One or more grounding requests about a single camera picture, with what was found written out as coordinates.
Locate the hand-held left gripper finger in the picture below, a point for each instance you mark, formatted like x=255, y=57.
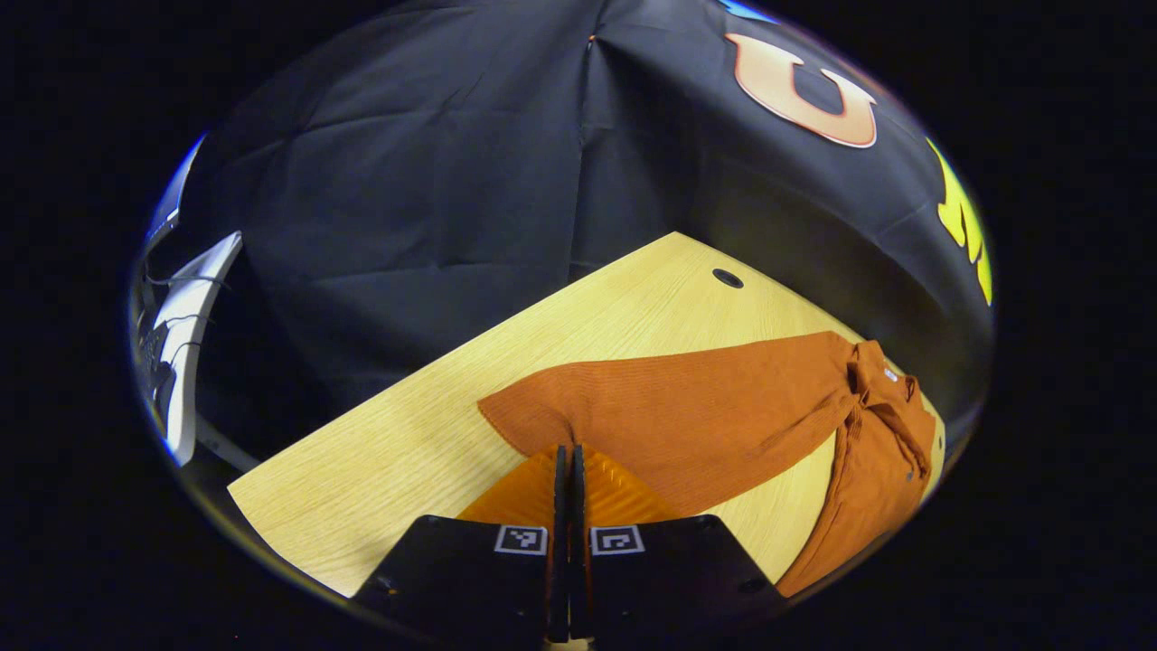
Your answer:
x=578, y=561
x=559, y=561

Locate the rust orange button shirt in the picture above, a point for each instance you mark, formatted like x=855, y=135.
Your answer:
x=705, y=407

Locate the black backdrop cloth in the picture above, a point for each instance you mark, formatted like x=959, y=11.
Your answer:
x=434, y=181

